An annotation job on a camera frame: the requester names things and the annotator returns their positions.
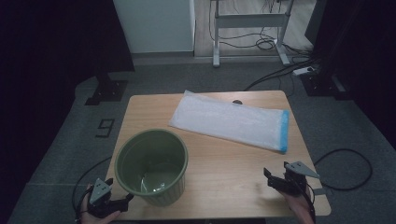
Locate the white cabinet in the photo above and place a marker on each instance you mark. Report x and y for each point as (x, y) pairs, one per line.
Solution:
(155, 25)

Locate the black stand base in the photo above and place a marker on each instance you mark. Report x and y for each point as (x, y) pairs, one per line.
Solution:
(107, 91)
(320, 85)

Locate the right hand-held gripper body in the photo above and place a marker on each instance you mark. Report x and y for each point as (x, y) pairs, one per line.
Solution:
(300, 169)

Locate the white plastic bag blue edge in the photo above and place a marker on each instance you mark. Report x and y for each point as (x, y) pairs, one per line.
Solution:
(227, 121)

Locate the green plastic trash bin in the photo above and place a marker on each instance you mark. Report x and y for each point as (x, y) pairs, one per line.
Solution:
(149, 155)

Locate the black curtain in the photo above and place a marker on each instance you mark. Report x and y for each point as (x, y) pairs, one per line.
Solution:
(367, 46)
(46, 62)

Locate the round black table grommet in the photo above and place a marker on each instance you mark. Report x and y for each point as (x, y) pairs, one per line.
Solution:
(237, 102)

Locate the person's right hand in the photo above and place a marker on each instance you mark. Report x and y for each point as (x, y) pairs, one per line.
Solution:
(300, 208)

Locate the grey tape piece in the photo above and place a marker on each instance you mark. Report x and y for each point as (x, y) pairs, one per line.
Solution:
(320, 191)

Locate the white power strip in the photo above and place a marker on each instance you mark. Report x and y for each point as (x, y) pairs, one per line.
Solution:
(303, 71)

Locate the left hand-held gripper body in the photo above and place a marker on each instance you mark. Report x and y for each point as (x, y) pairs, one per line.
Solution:
(99, 193)

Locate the person's left hand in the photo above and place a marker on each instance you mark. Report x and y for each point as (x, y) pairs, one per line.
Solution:
(99, 220)

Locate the white metal desk frame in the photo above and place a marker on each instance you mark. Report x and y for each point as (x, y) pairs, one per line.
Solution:
(249, 20)

